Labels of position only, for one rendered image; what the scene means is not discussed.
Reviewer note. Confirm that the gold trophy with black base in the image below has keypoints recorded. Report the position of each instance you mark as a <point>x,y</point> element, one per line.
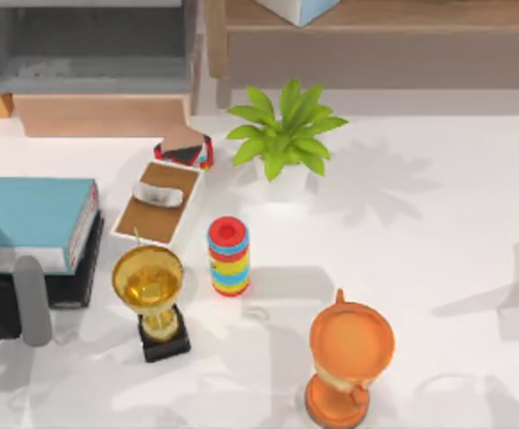
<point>147,277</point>

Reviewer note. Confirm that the pale wooden drawer front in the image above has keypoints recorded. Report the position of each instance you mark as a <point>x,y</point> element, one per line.
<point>98,115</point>

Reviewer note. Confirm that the white framed brown board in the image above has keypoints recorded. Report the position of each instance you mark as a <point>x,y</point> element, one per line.
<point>152,219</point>

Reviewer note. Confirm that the silver board eraser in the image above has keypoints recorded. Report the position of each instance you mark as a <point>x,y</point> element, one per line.
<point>157,195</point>

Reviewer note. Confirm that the grey pierced drawer inside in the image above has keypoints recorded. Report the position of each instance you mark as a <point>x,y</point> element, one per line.
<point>94,71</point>

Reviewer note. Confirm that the stack of coloured rings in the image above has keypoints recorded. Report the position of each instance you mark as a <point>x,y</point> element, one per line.
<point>228,259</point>

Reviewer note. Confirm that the green plant in white pot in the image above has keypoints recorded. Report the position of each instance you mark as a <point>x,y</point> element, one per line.
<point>286,129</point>

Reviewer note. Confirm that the orange trophy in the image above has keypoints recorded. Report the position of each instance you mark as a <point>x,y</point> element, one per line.
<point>350,339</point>

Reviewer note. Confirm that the light blue and white box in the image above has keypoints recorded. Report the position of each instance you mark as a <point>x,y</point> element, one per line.
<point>301,10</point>

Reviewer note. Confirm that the wooden open shelf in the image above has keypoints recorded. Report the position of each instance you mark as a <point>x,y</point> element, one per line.
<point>375,20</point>

